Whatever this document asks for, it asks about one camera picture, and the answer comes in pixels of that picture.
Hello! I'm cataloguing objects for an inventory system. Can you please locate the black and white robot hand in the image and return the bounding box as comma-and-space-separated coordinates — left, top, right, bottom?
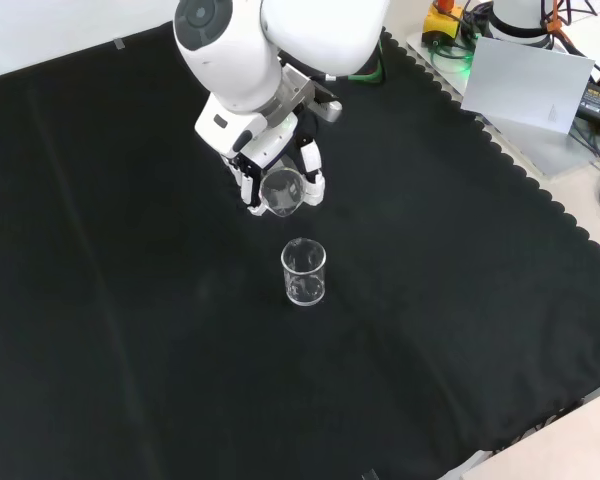
194, 93, 327, 217

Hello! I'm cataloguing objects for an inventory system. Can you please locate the small clear glass beaker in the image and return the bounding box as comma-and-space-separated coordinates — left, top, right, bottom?
259, 168, 306, 218

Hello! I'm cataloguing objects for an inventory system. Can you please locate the large clear glass beaker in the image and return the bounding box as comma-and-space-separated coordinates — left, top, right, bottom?
280, 238, 328, 308

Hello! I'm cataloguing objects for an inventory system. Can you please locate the black bench cloth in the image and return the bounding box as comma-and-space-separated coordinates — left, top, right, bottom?
0, 19, 600, 480

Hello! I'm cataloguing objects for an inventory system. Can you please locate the yellow stop button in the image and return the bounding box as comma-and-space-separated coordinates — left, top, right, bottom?
422, 0, 465, 47

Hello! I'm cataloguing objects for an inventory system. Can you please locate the pale grey board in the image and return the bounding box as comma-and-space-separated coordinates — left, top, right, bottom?
459, 35, 596, 135

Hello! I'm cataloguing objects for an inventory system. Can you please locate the green cable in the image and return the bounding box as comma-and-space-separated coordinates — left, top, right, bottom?
428, 42, 476, 81

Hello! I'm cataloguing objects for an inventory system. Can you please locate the grey metal base plate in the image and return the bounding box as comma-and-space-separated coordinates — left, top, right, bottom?
404, 30, 600, 177

